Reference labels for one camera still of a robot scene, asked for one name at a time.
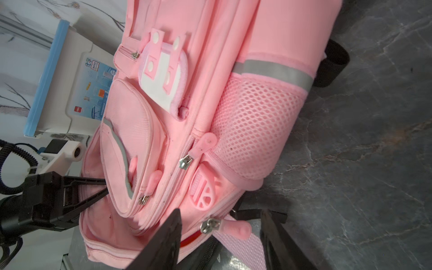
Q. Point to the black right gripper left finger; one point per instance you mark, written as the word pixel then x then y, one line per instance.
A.
pixel 161 253

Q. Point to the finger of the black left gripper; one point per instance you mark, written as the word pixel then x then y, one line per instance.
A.
pixel 73 206
pixel 74 182

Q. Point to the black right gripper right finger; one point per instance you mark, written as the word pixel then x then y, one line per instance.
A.
pixel 280 250

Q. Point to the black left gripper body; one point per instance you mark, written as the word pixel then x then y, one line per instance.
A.
pixel 48 203

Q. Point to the pink school backpack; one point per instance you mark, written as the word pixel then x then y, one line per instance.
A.
pixel 204 100

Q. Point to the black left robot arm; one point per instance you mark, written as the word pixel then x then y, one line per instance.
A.
pixel 11 232

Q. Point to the blue lidded storage box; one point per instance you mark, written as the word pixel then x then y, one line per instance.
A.
pixel 73 88

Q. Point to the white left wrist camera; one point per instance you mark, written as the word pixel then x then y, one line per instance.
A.
pixel 59 155

